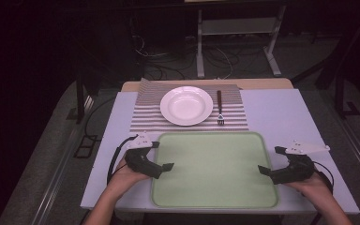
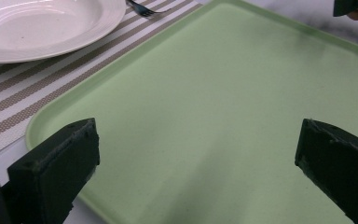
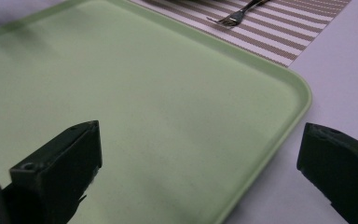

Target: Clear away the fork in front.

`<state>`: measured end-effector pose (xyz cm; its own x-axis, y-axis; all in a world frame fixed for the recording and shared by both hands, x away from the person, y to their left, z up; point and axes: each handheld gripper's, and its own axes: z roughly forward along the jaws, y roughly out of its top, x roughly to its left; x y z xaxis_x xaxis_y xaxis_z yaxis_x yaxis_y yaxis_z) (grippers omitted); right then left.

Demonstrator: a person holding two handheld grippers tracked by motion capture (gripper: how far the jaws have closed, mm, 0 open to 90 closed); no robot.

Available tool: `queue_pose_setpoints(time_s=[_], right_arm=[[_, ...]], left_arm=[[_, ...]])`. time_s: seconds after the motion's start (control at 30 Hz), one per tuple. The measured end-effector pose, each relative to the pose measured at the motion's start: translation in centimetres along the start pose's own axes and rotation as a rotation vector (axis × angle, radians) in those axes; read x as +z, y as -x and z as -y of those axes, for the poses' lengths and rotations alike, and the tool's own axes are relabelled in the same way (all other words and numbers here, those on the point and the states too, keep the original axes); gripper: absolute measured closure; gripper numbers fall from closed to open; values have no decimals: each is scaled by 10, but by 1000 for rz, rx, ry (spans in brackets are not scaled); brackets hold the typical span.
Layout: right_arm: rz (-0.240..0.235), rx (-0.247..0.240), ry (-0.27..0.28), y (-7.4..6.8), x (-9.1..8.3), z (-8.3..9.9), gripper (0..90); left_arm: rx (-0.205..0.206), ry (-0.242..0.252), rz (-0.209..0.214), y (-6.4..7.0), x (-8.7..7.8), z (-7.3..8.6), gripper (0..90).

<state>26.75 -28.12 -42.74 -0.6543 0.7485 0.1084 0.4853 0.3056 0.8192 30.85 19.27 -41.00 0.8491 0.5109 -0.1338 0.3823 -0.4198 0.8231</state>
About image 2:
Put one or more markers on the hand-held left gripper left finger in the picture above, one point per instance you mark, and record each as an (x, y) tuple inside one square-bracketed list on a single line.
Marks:
[(56, 168)]

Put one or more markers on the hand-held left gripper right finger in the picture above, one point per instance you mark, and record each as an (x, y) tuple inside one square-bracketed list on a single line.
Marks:
[(338, 161)]

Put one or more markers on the striped woven placemat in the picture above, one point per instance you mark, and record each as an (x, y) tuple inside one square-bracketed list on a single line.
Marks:
[(21, 93)]

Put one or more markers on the light green plastic tray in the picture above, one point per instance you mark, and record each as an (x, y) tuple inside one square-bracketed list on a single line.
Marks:
[(217, 102)]

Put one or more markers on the white ceramic plate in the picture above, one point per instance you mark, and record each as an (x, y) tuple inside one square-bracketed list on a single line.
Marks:
[(40, 28)]

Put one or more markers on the metal fork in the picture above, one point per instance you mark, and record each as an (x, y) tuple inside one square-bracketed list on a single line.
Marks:
[(143, 10)]

